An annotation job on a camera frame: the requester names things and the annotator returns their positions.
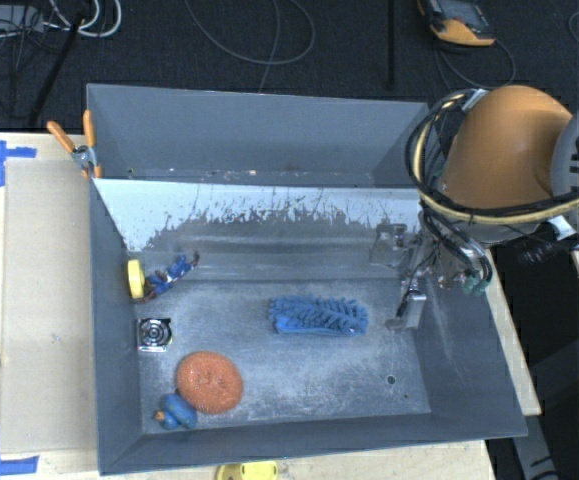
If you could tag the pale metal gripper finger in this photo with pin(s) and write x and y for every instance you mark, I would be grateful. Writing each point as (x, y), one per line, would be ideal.
(386, 248)
(409, 313)

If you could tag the blue chenille duster cloth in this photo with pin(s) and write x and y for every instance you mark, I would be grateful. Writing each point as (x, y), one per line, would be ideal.
(319, 315)

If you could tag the grey metal bin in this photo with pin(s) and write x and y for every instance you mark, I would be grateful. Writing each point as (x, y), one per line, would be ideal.
(289, 378)

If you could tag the orange round scouring pad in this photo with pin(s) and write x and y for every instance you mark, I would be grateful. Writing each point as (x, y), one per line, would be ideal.
(209, 382)

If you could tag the blue toy action figure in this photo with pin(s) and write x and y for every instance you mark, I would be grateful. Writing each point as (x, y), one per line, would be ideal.
(169, 275)

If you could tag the silver square ringed metal plate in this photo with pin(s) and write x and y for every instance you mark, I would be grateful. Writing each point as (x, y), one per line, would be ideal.
(154, 334)

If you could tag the blue toy duck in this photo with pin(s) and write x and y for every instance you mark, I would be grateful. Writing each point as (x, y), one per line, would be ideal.
(178, 412)

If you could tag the yellow round disc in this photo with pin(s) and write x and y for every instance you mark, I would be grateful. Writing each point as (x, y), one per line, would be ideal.
(135, 279)

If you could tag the pale cardboard board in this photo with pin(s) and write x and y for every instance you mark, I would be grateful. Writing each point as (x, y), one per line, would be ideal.
(44, 293)

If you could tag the black cylinder on white bracket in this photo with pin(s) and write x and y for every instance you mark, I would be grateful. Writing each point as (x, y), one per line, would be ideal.
(536, 255)

